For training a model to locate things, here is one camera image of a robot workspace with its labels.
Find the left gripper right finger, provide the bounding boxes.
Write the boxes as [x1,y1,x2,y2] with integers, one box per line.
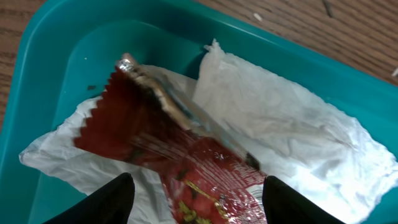
[262,175,343,224]

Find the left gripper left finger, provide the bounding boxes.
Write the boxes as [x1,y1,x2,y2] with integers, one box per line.
[45,172,135,224]

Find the white napkin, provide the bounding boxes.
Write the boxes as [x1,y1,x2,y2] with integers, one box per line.
[19,42,397,223]

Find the red sauce packet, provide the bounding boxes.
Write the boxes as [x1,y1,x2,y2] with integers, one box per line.
[74,54,266,223]

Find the teal serving tray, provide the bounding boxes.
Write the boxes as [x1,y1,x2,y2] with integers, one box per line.
[1,1,397,223]

